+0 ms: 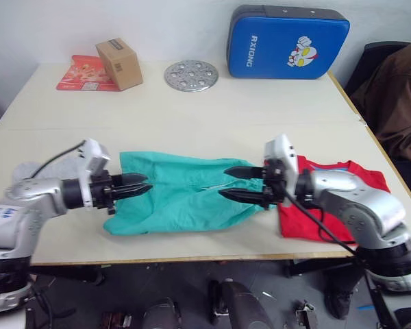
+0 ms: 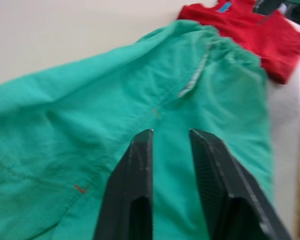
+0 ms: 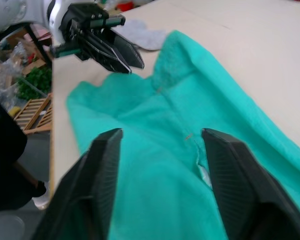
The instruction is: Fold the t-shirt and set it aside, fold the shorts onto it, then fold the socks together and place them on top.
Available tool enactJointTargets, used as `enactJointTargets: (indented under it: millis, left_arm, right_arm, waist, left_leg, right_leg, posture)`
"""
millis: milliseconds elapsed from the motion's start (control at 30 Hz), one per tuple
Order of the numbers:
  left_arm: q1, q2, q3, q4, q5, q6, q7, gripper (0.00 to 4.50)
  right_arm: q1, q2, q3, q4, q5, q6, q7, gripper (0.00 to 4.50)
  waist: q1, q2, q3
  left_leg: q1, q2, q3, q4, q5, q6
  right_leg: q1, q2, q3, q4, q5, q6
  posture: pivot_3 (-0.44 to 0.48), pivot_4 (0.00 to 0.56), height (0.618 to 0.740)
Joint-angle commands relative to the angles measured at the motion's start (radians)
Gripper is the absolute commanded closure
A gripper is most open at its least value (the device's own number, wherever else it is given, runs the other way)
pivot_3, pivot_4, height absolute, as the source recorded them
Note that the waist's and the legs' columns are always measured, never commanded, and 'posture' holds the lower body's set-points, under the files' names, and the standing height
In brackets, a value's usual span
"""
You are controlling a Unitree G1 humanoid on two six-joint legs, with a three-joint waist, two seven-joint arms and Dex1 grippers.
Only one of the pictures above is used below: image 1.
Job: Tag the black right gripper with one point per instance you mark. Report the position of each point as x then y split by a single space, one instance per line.
273 181

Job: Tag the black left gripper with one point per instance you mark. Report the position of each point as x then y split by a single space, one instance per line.
102 193

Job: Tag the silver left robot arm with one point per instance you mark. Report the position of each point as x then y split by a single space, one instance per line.
27 202

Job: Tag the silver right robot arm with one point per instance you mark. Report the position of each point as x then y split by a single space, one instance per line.
356 202

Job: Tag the green shorts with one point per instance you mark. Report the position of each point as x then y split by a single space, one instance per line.
188 198

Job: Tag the red t-shirt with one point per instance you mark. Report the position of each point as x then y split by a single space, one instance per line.
305 226

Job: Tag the perforated round metal plate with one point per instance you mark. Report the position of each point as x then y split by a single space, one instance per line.
192 76

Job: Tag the brown cardboard box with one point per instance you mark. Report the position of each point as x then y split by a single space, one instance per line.
121 63

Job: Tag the flat red printed package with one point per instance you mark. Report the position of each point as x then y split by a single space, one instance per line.
80 73

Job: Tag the dark rounded shape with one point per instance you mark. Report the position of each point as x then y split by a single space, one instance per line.
162 315
246 308

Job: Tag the blue padded cartoon cushion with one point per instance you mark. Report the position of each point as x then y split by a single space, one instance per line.
277 48

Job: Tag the person's dark leg and shoe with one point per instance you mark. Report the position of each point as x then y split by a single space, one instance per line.
339 294

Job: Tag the brown jacket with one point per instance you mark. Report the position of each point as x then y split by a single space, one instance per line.
394 103

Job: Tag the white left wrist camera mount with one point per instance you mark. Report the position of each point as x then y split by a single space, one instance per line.
95 154

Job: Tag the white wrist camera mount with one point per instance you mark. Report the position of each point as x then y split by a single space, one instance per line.
285 150
95 154

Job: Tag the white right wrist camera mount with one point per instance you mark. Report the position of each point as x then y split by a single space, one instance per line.
285 150

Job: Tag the black table frame bar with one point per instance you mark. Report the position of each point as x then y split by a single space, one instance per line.
72 272
322 265

